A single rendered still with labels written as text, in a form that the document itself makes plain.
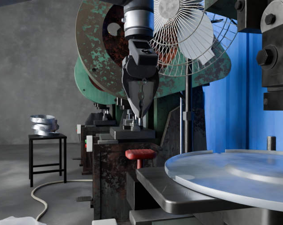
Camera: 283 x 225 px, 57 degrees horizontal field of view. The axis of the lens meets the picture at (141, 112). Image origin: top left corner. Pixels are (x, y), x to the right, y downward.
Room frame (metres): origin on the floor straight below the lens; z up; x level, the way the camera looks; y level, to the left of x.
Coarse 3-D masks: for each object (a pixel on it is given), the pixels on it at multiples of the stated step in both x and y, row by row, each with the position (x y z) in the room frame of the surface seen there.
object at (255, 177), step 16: (176, 160) 0.41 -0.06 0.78; (192, 160) 0.41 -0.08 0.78; (208, 160) 0.41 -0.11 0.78; (224, 160) 0.41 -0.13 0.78; (240, 160) 0.38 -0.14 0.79; (256, 160) 0.38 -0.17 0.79; (272, 160) 0.38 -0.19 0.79; (176, 176) 0.29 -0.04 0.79; (208, 176) 0.31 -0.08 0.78; (224, 176) 0.31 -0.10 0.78; (240, 176) 0.31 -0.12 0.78; (256, 176) 0.29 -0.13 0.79; (272, 176) 0.29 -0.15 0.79; (208, 192) 0.24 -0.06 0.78; (224, 192) 0.23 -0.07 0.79; (240, 192) 0.25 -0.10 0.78; (256, 192) 0.25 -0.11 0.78; (272, 192) 0.25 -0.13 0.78; (272, 208) 0.21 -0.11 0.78
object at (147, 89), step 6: (144, 84) 0.63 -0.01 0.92; (150, 84) 0.63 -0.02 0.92; (144, 90) 0.63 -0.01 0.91; (150, 90) 0.63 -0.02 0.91; (144, 96) 0.63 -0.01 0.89; (150, 96) 0.63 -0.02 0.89; (144, 102) 0.63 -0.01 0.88; (150, 102) 0.63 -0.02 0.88; (144, 108) 0.63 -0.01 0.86; (144, 114) 0.64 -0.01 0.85
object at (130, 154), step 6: (126, 150) 0.64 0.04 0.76; (132, 150) 0.64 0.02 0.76; (138, 150) 0.64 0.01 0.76; (144, 150) 0.63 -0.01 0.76; (150, 150) 0.64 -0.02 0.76; (126, 156) 0.63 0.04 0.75; (132, 156) 0.60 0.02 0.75; (138, 156) 0.60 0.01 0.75; (144, 156) 0.60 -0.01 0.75; (150, 156) 0.61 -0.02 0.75; (138, 162) 0.63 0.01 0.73; (138, 168) 0.63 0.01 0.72
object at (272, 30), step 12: (276, 0) 0.38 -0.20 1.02; (264, 12) 0.40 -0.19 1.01; (276, 12) 0.38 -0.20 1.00; (264, 24) 0.40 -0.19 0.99; (276, 24) 0.38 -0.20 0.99; (264, 36) 0.38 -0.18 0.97; (276, 36) 0.35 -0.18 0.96; (264, 48) 0.37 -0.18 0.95; (276, 48) 0.35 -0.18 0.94; (264, 60) 0.36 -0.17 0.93; (276, 60) 0.35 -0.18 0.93; (264, 72) 0.38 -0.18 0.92; (276, 72) 0.35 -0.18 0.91; (264, 84) 0.38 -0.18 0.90; (276, 84) 0.35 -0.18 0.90
